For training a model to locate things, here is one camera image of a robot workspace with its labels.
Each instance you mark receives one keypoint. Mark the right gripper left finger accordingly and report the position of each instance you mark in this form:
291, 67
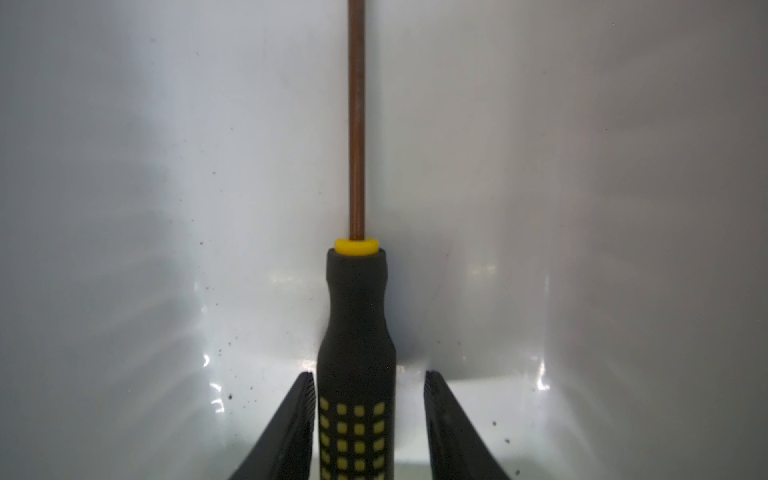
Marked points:
284, 449

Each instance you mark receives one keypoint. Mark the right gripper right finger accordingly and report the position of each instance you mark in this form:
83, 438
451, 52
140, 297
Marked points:
456, 450

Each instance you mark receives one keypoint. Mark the black yellow screwdriver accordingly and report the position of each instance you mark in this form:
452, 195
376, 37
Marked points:
356, 366

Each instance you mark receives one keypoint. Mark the white plastic bin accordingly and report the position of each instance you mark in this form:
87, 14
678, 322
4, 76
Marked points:
572, 196

